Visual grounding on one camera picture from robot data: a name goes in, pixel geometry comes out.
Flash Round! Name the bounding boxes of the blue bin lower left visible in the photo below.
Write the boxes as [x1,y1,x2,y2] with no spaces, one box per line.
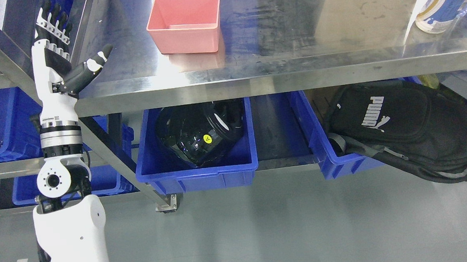
[12,124,137,206]

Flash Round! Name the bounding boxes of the blue bin under backpack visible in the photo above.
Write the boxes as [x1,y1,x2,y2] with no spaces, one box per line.
[287,90,384,180]

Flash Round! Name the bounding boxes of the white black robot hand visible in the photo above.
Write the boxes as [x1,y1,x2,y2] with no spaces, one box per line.
[31,0,113,128]

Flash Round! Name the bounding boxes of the steel table frame leg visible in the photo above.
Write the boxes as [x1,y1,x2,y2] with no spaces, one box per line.
[78,113,179,213]

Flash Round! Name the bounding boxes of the black Puma backpack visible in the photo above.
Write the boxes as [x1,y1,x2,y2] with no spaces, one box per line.
[324,79,467,184]

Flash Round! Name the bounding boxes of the blue bin with helmet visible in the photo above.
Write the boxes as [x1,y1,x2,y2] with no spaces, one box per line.
[136,98,259,195]

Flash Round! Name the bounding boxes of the blue bin far left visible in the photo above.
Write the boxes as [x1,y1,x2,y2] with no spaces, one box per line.
[0,87,42,162]

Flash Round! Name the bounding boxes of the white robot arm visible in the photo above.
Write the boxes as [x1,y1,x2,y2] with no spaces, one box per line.
[32,119,110,262]

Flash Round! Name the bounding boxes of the pink plastic storage box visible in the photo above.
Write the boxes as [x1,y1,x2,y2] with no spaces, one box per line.
[146,0,221,54]

